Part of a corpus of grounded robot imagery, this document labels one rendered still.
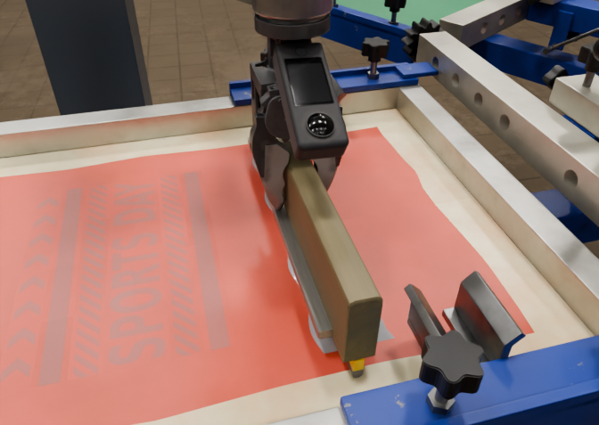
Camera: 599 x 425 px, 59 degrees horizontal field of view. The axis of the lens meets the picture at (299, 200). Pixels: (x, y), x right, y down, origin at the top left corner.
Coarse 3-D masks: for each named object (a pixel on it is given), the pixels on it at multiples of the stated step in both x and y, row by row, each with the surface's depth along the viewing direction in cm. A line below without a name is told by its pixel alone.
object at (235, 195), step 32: (128, 160) 74; (160, 160) 74; (192, 160) 74; (224, 160) 74; (352, 160) 74; (384, 160) 74; (0, 192) 68; (32, 192) 68; (224, 192) 68; (256, 192) 68; (352, 192) 68; (384, 192) 68; (416, 192) 68; (0, 224) 63; (224, 224) 63; (256, 224) 63; (0, 256) 59
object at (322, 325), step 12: (252, 156) 70; (276, 216) 59; (288, 228) 57; (288, 240) 56; (288, 252) 55; (300, 252) 54; (300, 264) 53; (300, 276) 51; (300, 288) 51; (312, 288) 50; (312, 300) 49; (312, 312) 48; (324, 312) 48; (324, 324) 47; (324, 336) 47
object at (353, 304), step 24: (288, 144) 59; (288, 168) 55; (312, 168) 55; (288, 192) 57; (312, 192) 52; (288, 216) 59; (312, 216) 49; (336, 216) 49; (312, 240) 49; (336, 240) 46; (312, 264) 50; (336, 264) 44; (360, 264) 44; (336, 288) 43; (360, 288) 41; (336, 312) 44; (360, 312) 41; (336, 336) 45; (360, 336) 43
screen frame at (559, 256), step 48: (384, 96) 85; (0, 144) 74; (48, 144) 76; (96, 144) 77; (432, 144) 76; (480, 144) 71; (480, 192) 66; (528, 192) 62; (528, 240) 58; (576, 240) 55; (576, 288) 52
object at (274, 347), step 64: (256, 256) 59; (384, 256) 59; (448, 256) 59; (0, 320) 52; (256, 320) 52; (384, 320) 52; (64, 384) 46; (128, 384) 46; (192, 384) 46; (256, 384) 46
